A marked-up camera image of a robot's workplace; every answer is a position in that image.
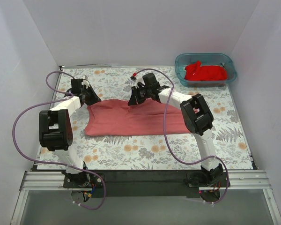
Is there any pink t shirt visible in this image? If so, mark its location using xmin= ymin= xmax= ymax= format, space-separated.
xmin=84 ymin=97 xmax=195 ymax=137

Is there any red t shirt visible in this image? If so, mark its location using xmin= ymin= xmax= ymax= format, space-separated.
xmin=184 ymin=61 xmax=228 ymax=81

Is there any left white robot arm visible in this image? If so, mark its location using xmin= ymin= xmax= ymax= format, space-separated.
xmin=39 ymin=78 xmax=101 ymax=188

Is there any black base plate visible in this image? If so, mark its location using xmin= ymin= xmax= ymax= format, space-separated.
xmin=63 ymin=170 xmax=231 ymax=199

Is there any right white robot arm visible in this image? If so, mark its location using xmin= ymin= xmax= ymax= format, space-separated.
xmin=128 ymin=73 xmax=224 ymax=186

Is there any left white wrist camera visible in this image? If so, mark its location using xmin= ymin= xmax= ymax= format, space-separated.
xmin=81 ymin=75 xmax=90 ymax=86

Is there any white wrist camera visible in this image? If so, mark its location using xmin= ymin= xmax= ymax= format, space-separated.
xmin=81 ymin=75 xmax=90 ymax=86
xmin=130 ymin=76 xmax=144 ymax=88

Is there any teal plastic bin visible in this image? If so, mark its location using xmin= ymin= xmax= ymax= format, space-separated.
xmin=175 ymin=53 xmax=237 ymax=87

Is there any floral table mat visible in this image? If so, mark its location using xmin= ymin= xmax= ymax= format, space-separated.
xmin=37 ymin=66 xmax=253 ymax=171

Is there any aluminium frame rail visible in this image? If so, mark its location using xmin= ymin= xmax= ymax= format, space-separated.
xmin=11 ymin=170 xmax=281 ymax=225

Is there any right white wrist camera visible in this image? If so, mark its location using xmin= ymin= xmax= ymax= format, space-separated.
xmin=130 ymin=76 xmax=144 ymax=88

